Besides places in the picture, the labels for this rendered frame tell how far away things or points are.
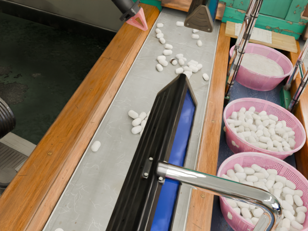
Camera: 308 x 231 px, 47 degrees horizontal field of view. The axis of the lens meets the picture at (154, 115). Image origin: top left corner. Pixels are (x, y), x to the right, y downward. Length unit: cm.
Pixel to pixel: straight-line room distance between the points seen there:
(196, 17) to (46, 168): 54
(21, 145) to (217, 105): 72
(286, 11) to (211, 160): 101
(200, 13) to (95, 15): 208
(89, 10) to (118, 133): 205
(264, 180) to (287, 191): 6
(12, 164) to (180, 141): 87
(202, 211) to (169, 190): 40
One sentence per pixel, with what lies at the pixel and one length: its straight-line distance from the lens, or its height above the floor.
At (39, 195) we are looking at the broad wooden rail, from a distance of 86.
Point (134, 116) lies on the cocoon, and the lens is 108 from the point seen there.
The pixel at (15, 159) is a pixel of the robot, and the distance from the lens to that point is 134.
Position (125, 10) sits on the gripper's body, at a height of 92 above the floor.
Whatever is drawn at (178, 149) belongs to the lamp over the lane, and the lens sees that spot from 53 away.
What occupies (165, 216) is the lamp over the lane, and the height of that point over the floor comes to 107.
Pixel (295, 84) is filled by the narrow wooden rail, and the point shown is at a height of 76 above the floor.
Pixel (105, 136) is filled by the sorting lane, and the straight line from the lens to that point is 102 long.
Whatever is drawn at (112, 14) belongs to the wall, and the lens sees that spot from 292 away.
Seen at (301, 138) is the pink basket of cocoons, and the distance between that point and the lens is 122.
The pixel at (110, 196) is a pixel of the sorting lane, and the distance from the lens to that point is 88.
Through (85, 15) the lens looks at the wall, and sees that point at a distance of 303.
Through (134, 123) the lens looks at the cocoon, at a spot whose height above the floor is 76.
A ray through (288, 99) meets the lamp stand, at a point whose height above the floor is 71.
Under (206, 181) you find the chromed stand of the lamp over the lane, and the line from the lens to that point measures 45.
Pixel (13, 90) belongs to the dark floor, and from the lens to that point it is 245.
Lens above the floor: 144
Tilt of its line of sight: 39 degrees down
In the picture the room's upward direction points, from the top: 11 degrees clockwise
